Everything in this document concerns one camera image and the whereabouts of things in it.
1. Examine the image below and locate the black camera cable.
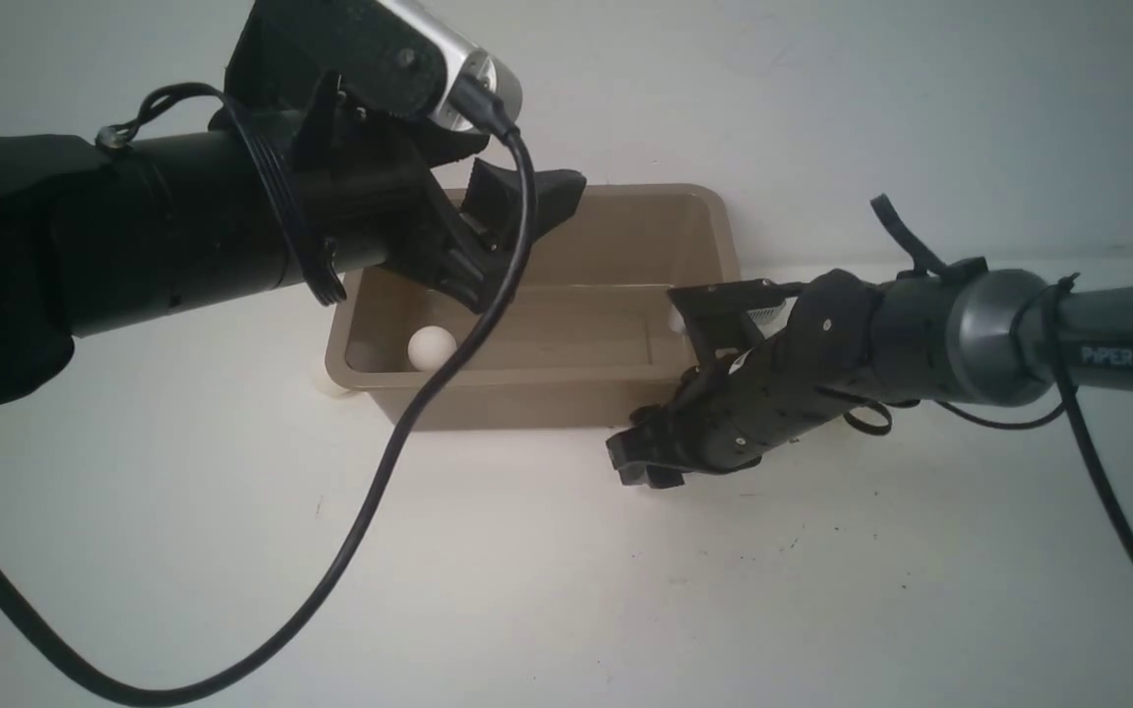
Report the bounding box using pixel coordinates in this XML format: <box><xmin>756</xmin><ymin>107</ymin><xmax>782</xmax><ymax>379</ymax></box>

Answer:
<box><xmin>0</xmin><ymin>79</ymin><xmax>540</xmax><ymax>708</ymax></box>
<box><xmin>842</xmin><ymin>275</ymin><xmax>1133</xmax><ymax>679</ymax></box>

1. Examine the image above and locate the black left camera cable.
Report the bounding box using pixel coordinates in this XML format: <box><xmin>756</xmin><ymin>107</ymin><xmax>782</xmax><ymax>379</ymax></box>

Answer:
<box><xmin>0</xmin><ymin>79</ymin><xmax>540</xmax><ymax>708</ymax></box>

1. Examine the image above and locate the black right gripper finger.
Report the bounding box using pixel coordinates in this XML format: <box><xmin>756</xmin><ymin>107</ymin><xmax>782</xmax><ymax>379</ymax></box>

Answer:
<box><xmin>606</xmin><ymin>423</ymin><xmax>695</xmax><ymax>491</ymax></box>

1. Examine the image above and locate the black right camera cable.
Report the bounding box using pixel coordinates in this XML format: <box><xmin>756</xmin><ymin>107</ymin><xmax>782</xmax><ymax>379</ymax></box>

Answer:
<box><xmin>842</xmin><ymin>275</ymin><xmax>1133</xmax><ymax>679</ymax></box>

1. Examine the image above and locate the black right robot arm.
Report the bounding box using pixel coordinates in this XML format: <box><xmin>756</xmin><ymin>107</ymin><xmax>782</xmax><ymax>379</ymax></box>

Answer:
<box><xmin>607</xmin><ymin>196</ymin><xmax>1133</xmax><ymax>489</ymax></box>

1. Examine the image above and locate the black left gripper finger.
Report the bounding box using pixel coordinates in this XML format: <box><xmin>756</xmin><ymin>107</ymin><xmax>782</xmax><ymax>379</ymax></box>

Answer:
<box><xmin>458</xmin><ymin>157</ymin><xmax>588</xmax><ymax>266</ymax></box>
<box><xmin>419</xmin><ymin>123</ymin><xmax>489</xmax><ymax>167</ymax></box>

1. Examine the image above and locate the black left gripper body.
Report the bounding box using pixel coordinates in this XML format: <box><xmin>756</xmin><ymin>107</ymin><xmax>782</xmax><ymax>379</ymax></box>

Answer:
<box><xmin>287</xmin><ymin>75</ymin><xmax>506</xmax><ymax>314</ymax></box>

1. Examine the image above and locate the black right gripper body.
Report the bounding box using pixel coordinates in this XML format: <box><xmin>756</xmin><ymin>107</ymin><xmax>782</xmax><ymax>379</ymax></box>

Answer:
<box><xmin>641</xmin><ymin>270</ymin><xmax>881</xmax><ymax>475</ymax></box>

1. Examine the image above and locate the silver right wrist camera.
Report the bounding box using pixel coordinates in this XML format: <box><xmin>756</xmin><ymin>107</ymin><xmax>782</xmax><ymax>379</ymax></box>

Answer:
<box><xmin>666</xmin><ymin>278</ymin><xmax>806</xmax><ymax>367</ymax></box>

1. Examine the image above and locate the tan plastic storage bin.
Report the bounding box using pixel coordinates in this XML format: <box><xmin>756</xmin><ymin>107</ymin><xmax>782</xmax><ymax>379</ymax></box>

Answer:
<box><xmin>325</xmin><ymin>184</ymin><xmax>741</xmax><ymax>432</ymax></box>

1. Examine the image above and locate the white ball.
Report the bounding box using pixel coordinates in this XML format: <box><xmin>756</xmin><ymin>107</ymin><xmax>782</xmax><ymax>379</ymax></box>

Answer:
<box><xmin>406</xmin><ymin>325</ymin><xmax>458</xmax><ymax>373</ymax></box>
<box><xmin>310</xmin><ymin>362</ymin><xmax>353</xmax><ymax>399</ymax></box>

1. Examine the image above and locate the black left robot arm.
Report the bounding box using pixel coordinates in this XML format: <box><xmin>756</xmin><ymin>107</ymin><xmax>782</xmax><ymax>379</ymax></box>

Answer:
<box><xmin>0</xmin><ymin>71</ymin><xmax>523</xmax><ymax>406</ymax></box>

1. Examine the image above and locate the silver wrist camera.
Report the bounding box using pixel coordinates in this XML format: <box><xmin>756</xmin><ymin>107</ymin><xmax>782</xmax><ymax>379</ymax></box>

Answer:
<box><xmin>666</xmin><ymin>278</ymin><xmax>806</xmax><ymax>367</ymax></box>
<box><xmin>224</xmin><ymin>1</ymin><xmax>523</xmax><ymax>133</ymax></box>

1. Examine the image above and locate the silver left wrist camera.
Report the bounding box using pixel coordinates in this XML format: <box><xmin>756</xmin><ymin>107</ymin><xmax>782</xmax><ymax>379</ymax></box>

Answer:
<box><xmin>224</xmin><ymin>1</ymin><xmax>523</xmax><ymax>133</ymax></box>

